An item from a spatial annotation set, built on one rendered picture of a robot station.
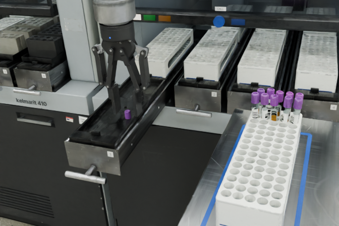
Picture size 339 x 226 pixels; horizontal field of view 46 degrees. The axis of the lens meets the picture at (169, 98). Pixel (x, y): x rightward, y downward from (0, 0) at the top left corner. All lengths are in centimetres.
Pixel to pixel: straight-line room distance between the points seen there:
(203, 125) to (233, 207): 56
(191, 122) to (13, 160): 77
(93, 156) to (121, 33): 28
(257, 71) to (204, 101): 17
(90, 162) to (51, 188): 70
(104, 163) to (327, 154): 47
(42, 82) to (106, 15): 55
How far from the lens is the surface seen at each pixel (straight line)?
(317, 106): 108
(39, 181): 164
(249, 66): 109
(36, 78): 136
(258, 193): 64
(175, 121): 118
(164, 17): 113
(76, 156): 95
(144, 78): 91
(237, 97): 109
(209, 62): 113
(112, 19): 85
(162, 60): 114
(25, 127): 151
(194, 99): 112
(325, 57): 119
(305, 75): 108
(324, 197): 75
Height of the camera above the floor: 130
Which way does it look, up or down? 28 degrees down
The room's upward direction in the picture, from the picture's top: 4 degrees counter-clockwise
